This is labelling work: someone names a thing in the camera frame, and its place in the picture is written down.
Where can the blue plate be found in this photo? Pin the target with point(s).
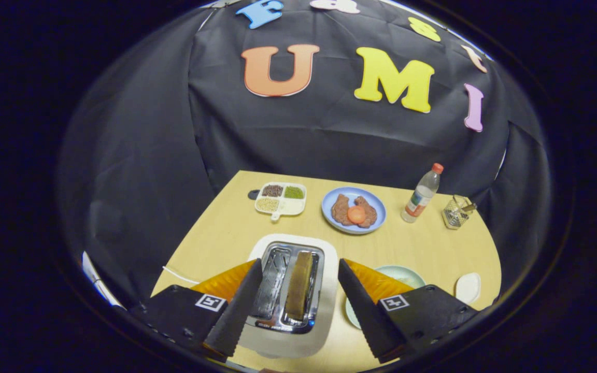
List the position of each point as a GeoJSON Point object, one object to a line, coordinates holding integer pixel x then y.
{"type": "Point", "coordinates": [329, 207]}

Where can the brown meat patty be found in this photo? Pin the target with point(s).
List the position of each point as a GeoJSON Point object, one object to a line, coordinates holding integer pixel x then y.
{"type": "Point", "coordinates": [340, 210]}
{"type": "Point", "coordinates": [370, 215]}

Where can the small white square plate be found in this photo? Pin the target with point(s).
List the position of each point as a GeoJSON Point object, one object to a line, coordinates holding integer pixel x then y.
{"type": "Point", "coordinates": [468, 288]}

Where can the black desk grommet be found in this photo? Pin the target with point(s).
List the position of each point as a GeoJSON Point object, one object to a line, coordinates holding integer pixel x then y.
{"type": "Point", "coordinates": [253, 194]}

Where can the white toaster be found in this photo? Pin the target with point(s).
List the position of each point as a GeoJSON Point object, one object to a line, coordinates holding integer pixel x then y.
{"type": "Point", "coordinates": [298, 344]}

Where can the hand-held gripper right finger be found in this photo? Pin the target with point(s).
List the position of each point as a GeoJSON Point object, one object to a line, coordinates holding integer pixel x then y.
{"type": "Point", "coordinates": [363, 311]}

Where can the white divided seed dish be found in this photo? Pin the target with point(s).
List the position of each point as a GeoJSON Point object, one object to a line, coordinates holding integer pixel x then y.
{"type": "Point", "coordinates": [293, 207]}

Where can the red tomato slice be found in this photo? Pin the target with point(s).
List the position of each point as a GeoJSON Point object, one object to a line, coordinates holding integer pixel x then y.
{"type": "Point", "coordinates": [356, 214]}

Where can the brown toast slice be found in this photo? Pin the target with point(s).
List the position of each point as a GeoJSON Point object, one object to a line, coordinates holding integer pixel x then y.
{"type": "Point", "coordinates": [298, 285]}

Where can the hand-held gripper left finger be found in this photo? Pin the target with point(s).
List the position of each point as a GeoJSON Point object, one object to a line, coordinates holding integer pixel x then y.
{"type": "Point", "coordinates": [241, 305]}

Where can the clear bottle with red cap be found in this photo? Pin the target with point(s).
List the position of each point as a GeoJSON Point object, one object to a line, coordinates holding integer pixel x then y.
{"type": "Point", "coordinates": [420, 199]}

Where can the black backdrop cloth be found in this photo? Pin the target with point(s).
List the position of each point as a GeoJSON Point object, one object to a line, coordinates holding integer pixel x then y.
{"type": "Point", "coordinates": [329, 140]}

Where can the pale green round plate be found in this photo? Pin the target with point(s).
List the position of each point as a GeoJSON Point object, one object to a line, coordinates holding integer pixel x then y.
{"type": "Point", "coordinates": [407, 274]}

